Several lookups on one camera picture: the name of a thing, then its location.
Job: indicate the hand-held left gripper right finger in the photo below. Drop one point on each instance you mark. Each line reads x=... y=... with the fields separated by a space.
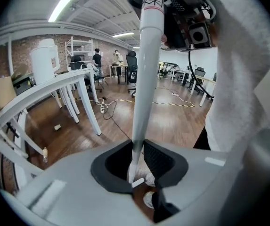
x=207 y=178

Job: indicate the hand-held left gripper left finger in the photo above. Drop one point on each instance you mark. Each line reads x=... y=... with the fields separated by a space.
x=78 y=185

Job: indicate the person's right forearm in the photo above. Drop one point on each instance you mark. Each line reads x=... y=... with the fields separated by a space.
x=214 y=34

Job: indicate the long ceiling light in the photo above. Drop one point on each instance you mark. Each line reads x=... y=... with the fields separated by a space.
x=123 y=34
x=61 y=6

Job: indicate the clear plastic bottle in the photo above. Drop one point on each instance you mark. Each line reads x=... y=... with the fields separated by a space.
x=45 y=155

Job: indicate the black office chair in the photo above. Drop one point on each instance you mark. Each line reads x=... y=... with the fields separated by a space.
x=132 y=62
x=198 y=75
x=76 y=62

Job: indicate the white shoe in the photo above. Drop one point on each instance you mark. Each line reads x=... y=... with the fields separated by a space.
x=149 y=200
x=150 y=179

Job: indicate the paper cup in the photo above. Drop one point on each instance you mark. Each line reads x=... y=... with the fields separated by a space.
x=57 y=126

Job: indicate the black metal railing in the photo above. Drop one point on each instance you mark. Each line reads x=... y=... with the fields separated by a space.
x=3 y=176

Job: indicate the white power strip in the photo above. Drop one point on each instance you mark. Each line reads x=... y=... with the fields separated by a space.
x=103 y=109
x=175 y=94

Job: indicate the yellow black floor tape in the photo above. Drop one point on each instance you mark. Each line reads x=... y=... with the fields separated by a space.
x=172 y=103

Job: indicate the white desk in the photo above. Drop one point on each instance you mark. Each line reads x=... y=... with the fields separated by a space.
x=206 y=79

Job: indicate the white metal shelf rack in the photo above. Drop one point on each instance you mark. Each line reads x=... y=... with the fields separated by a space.
x=67 y=53

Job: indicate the grey shirt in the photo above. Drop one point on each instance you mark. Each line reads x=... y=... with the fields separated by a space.
x=238 y=67

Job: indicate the white table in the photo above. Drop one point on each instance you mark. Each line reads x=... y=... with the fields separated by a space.
x=38 y=91

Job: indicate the black storage box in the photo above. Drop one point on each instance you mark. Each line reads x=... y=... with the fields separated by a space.
x=22 y=86

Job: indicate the white pitcher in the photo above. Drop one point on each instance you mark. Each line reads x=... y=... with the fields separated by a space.
x=43 y=65

